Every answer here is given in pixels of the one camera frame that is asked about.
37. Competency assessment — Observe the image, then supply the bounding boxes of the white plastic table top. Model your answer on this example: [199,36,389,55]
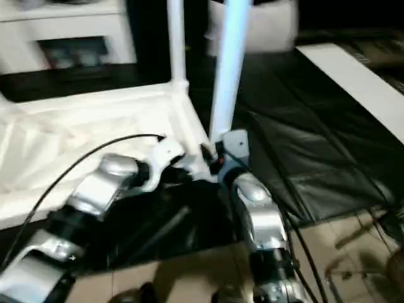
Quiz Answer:
[0,81,219,229]

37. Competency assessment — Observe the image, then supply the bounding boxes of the black work mat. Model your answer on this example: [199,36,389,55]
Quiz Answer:
[0,47,404,272]

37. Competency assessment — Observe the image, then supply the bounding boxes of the black cabinet with gold label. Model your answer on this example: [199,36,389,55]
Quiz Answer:
[129,0,218,83]

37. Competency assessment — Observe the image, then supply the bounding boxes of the black stand leg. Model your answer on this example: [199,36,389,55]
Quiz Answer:
[333,218,404,251]

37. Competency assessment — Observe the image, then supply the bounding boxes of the flat white board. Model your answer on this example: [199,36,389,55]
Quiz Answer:
[295,42,404,145]

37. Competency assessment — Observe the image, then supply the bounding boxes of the white cabinet with glass doors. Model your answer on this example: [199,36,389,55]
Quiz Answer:
[0,0,137,74]

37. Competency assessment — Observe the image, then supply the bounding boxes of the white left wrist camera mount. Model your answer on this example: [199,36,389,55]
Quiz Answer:
[141,136,187,193]

